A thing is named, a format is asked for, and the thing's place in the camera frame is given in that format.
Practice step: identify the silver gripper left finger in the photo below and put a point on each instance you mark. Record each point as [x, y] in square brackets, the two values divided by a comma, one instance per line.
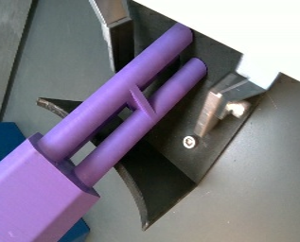
[117, 28]

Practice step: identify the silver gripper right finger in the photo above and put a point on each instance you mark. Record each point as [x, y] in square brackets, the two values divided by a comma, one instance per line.
[226, 99]

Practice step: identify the purple three prong object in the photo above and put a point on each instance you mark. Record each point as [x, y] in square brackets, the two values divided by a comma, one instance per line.
[90, 139]

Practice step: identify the blue shape sorter block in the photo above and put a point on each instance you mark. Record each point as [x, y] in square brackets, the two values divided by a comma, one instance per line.
[38, 197]

